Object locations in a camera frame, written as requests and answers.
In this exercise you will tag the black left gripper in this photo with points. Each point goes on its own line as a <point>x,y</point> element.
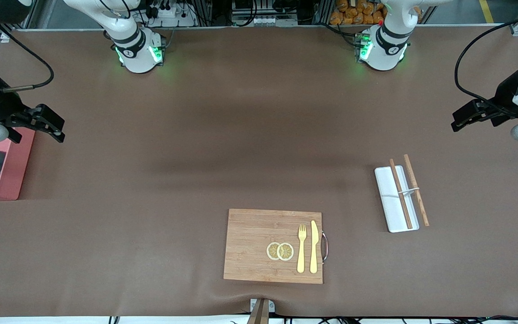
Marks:
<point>503,97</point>

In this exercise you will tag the pink plastic bin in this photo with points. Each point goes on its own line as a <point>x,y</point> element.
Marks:
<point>16,180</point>

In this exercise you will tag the wooden rod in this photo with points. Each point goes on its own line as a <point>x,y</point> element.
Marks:
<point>421,207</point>
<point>406,211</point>

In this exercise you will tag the white rack tray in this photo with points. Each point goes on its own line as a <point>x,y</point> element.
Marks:
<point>387,202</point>

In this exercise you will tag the brown table cover mat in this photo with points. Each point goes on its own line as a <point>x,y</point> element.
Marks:
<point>151,180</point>

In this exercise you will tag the orange packaged snacks pile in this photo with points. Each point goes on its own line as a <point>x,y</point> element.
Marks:
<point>353,13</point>

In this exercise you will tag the large white power strip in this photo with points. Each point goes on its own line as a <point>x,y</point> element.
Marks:
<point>173,13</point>

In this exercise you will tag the yellow plastic knife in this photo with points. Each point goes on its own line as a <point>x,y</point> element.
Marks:
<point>314,252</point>

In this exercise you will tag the small white power strip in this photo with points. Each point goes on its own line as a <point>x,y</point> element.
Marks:
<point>270,20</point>

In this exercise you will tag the yellow plastic fork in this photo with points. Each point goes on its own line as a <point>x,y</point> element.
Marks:
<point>301,261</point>

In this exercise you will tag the lemon slice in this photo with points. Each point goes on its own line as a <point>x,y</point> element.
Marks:
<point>286,251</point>
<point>271,250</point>

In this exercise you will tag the black equipment rack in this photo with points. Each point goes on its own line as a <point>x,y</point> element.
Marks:
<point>241,6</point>

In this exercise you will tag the bamboo cutting board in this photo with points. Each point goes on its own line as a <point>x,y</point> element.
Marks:
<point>250,243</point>

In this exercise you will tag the camera stand bracket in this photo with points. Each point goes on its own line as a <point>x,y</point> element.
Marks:
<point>259,315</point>

